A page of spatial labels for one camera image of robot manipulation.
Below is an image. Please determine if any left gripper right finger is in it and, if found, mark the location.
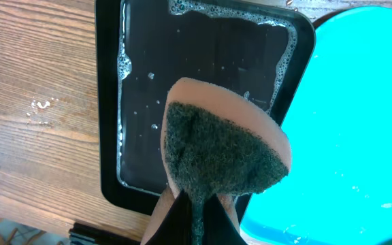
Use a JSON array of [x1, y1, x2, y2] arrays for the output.
[[202, 195, 246, 245]]

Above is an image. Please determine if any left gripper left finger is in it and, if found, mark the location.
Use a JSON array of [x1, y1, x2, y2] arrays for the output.
[[146, 191, 193, 245]]

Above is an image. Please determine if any pink green sponge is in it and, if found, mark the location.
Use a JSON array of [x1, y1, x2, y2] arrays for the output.
[[142, 78, 292, 244]]

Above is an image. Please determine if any teal plastic tray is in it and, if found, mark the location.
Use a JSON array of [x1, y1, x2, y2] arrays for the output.
[[241, 7, 392, 244]]

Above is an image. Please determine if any black water tray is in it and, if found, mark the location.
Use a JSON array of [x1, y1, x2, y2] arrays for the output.
[[95, 0, 316, 214]]

